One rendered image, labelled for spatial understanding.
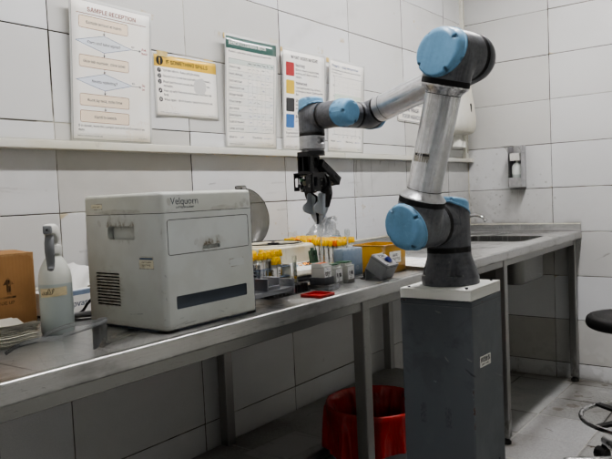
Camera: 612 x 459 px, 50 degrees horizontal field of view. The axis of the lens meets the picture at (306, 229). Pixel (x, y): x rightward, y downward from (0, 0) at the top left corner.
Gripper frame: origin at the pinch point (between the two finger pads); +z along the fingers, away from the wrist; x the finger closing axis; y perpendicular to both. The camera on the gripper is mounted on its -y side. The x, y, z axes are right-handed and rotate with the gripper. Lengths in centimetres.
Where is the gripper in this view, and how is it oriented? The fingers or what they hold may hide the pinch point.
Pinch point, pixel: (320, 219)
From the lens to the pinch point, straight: 192.2
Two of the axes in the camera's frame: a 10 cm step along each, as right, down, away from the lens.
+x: 8.0, 0.0, -6.1
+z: 0.4, 10.0, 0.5
